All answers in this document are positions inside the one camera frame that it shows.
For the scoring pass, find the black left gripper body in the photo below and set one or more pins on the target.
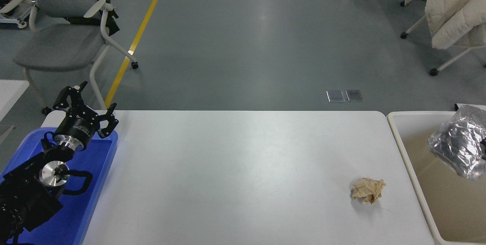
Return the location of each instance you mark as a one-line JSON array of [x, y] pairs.
[[78, 128]]

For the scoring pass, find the silver foil tray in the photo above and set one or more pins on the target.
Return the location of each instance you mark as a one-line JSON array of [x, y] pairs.
[[459, 142]]

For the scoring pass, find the tan paper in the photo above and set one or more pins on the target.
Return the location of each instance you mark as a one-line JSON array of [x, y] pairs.
[[367, 190]]

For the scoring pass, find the flat white board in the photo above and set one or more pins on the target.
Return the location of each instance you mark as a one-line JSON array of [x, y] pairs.
[[465, 106]]

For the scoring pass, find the blue plastic tray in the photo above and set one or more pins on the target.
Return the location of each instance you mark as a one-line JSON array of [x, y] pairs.
[[95, 171]]

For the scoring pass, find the grey padded white-framed chair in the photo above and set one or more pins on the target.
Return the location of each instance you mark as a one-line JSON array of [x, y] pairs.
[[57, 47]]

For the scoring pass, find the small white side table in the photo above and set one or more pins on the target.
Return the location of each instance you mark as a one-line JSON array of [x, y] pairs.
[[11, 95]]

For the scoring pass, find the large pale plastic bin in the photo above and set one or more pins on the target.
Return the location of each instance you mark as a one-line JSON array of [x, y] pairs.
[[448, 207]]

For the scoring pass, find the white chair holding jacket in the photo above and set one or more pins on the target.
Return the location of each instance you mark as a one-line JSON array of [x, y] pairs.
[[452, 60]]

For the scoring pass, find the white wheeled base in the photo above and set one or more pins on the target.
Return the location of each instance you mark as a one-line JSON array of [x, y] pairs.
[[9, 9]]

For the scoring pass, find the cream quilted jacket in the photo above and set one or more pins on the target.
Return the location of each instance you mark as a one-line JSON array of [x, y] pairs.
[[455, 13]]

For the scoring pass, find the silver floor plate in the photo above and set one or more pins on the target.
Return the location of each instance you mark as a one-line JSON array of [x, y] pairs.
[[335, 96], [354, 95]]

